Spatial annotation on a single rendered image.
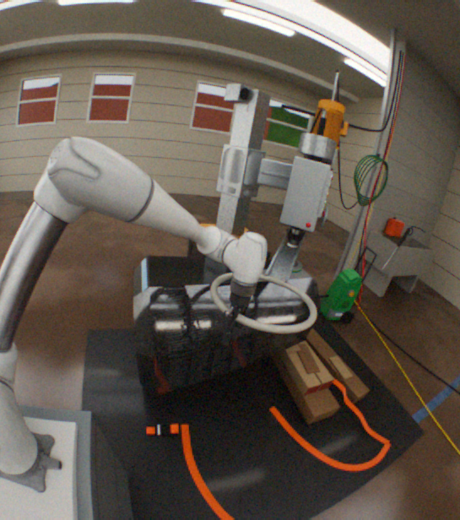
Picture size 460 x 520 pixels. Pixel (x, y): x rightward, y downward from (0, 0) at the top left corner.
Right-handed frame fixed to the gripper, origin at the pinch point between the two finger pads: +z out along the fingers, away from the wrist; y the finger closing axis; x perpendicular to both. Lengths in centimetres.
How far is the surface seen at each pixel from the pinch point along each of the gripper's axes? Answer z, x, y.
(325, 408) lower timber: 70, -54, 63
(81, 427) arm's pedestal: 12, 6, -63
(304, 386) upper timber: 63, -32, 64
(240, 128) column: -92, 87, 97
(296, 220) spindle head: -38, 14, 74
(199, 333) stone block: 18.9, 22.1, 9.5
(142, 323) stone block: 17.6, 43.4, -10.2
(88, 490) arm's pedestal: 13, -12, -72
